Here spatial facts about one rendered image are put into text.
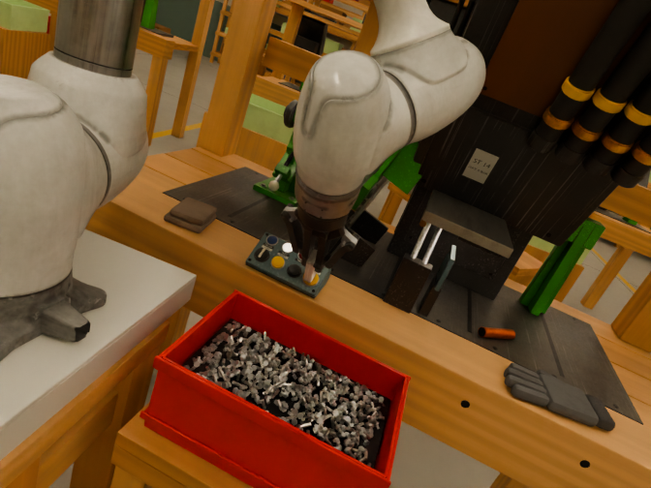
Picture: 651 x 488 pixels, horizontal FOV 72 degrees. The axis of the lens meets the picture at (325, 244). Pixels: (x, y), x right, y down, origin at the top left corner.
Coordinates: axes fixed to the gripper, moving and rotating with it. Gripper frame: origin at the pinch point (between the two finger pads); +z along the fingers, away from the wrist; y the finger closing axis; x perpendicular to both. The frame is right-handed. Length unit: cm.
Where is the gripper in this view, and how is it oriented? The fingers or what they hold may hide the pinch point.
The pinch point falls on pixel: (312, 266)
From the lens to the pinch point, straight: 80.9
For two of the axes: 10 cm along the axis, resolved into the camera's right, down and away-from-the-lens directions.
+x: 4.3, -7.3, 5.2
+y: 8.9, 4.3, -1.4
